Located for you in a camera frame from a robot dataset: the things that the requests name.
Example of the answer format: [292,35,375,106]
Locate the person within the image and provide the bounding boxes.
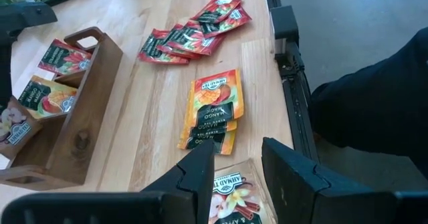
[308,26,428,181]

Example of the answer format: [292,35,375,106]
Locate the packets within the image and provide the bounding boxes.
[0,96,43,160]

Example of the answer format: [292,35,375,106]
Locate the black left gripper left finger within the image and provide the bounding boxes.
[1,139,216,224]

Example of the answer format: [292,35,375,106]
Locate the wooden three-slot tea box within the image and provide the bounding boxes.
[0,26,124,192]

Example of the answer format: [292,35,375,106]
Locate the black stereo camera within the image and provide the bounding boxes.
[269,5,301,56]

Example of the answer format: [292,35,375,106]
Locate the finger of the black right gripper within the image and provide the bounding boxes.
[0,45,13,108]

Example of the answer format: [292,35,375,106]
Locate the orange mango tea packet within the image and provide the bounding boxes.
[182,118,238,140]
[189,68,245,128]
[177,130,237,156]
[18,75,78,120]

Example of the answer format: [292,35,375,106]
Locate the brown vanilla tea packet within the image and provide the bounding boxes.
[207,158,278,224]

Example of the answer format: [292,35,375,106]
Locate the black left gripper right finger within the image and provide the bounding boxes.
[261,136,428,224]

